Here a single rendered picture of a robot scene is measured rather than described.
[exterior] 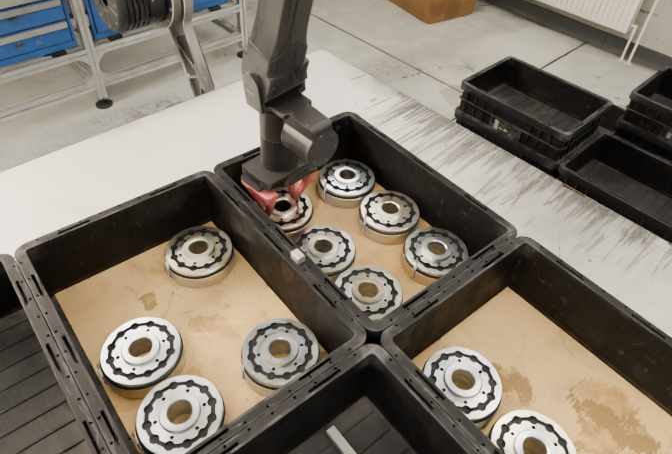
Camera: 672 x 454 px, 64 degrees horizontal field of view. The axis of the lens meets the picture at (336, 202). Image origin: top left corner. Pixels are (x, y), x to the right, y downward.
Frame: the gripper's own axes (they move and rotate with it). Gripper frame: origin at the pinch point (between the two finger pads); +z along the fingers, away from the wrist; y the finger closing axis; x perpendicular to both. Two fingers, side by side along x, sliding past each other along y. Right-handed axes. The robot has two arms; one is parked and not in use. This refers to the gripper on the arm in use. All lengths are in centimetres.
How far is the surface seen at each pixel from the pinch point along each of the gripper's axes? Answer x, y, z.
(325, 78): 44, 57, 17
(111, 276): 8.7, -26.8, 4.3
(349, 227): -9.2, 7.6, 4.0
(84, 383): -11.7, -39.0, -5.6
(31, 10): 182, 28, 35
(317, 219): -4.0, 4.9, 4.0
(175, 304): -2.4, -22.8, 4.2
